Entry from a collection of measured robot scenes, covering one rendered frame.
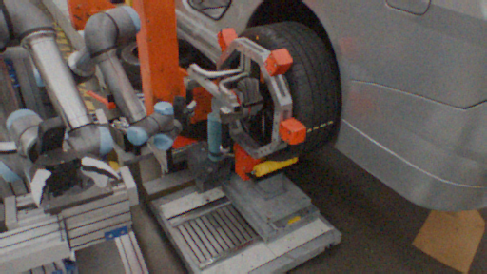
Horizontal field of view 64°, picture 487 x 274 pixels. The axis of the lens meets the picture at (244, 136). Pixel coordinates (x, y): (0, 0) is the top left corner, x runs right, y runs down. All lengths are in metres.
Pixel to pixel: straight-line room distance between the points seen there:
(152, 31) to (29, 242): 1.08
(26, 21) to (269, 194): 1.54
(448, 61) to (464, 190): 0.45
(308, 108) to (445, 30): 0.61
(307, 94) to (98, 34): 0.83
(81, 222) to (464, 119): 1.33
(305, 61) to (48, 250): 1.18
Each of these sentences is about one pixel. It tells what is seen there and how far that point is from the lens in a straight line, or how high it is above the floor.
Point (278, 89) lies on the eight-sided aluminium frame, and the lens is 1.62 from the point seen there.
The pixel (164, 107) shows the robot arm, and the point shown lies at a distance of 1.57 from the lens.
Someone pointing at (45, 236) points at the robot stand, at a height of 0.74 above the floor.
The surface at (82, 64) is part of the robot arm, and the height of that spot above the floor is 1.06.
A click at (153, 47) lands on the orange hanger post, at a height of 1.02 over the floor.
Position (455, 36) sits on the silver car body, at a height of 1.37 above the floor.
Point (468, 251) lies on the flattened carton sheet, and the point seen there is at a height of 0.01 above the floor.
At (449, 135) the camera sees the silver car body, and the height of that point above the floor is 1.07.
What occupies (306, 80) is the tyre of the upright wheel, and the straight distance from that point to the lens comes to 1.64.
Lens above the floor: 1.73
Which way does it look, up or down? 34 degrees down
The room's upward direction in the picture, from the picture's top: 2 degrees clockwise
